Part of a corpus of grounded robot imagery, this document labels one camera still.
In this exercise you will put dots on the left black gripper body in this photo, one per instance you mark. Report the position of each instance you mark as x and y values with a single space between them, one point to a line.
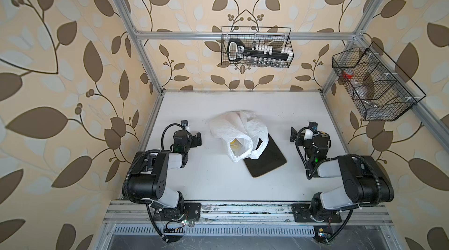
191 143

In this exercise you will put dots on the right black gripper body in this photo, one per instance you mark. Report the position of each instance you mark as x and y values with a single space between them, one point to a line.
306 145

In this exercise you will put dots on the white plastic bag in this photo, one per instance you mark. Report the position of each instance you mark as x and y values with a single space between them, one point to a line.
242 133

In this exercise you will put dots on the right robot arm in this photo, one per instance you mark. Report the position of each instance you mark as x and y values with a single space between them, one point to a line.
364 184

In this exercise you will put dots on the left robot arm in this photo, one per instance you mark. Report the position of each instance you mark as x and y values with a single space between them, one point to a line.
146 183

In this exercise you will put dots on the black tray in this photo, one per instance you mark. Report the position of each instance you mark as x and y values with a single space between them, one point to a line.
271 159

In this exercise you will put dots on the red item in basket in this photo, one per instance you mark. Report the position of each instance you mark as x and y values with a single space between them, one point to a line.
347 75

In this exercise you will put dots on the black socket tool set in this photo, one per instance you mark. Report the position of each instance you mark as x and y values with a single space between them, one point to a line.
237 51

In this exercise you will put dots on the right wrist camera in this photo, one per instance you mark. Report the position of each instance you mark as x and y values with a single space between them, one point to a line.
311 130

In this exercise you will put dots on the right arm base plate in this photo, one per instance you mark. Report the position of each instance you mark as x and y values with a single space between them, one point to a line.
304 213

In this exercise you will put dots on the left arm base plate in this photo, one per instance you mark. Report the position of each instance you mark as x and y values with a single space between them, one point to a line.
191 211

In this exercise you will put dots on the side black wire basket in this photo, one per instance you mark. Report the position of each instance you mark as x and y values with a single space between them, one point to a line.
381 89

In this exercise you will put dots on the rear black wire basket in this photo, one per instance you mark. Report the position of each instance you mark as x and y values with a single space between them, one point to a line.
275 36

